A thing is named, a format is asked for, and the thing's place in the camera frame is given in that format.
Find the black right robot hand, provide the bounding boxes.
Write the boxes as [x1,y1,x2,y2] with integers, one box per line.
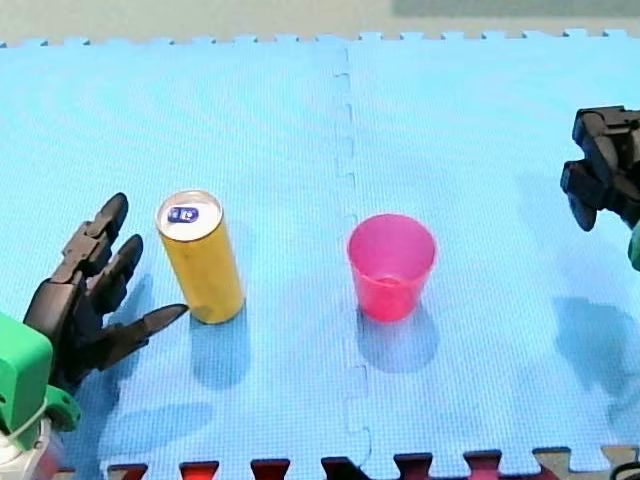
[559,105,640,232]

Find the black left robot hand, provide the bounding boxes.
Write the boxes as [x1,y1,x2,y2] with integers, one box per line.
[22,192,190,389]

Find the yellow drink can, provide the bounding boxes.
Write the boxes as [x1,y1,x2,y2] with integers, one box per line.
[154,189,247,326]

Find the pink plastic cup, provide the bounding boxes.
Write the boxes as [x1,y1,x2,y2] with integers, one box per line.
[347,213,438,323]

